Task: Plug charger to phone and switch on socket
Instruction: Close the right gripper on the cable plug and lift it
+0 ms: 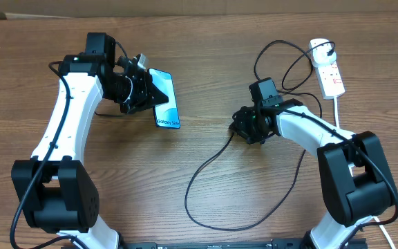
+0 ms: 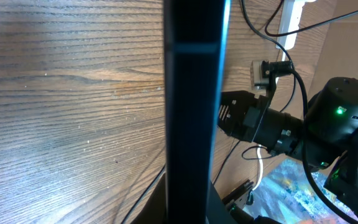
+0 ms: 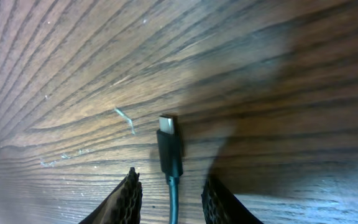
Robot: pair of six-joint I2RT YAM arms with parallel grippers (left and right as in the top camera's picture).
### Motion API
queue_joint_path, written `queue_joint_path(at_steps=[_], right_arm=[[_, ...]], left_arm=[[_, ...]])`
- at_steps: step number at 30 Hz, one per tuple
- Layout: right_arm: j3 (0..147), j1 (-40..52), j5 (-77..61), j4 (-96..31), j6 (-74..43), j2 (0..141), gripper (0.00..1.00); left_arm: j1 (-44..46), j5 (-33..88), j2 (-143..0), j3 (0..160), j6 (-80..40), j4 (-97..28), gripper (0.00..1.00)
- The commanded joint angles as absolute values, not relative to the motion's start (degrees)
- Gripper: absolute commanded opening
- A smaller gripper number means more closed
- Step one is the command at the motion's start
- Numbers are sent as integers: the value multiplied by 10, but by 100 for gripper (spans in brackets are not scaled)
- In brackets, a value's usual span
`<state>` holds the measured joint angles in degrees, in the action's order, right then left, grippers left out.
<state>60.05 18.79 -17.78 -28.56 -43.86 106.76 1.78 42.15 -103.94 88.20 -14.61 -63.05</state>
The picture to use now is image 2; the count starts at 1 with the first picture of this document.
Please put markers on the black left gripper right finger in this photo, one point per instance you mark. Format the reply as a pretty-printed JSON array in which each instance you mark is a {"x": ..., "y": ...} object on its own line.
[{"x": 216, "y": 213}]

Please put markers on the blue patterned mat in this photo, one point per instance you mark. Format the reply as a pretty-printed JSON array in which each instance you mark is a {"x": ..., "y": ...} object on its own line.
[{"x": 286, "y": 196}]

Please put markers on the white power strip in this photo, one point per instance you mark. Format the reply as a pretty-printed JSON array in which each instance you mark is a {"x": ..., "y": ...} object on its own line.
[{"x": 290, "y": 20}]

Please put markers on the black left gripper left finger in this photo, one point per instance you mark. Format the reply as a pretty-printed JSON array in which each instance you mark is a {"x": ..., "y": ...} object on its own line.
[{"x": 154, "y": 211}]

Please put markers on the blue Samsung Galaxy smartphone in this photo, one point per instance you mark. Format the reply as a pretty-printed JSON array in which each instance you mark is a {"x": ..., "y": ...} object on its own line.
[{"x": 194, "y": 41}]

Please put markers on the brown cardboard backdrop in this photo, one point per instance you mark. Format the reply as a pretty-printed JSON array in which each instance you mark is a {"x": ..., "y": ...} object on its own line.
[{"x": 339, "y": 56}]

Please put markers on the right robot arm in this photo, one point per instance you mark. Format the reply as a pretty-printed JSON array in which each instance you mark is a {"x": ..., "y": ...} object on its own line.
[{"x": 329, "y": 133}]

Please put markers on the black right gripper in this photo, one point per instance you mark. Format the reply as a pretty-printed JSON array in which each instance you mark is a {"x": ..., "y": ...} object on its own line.
[{"x": 240, "y": 114}]

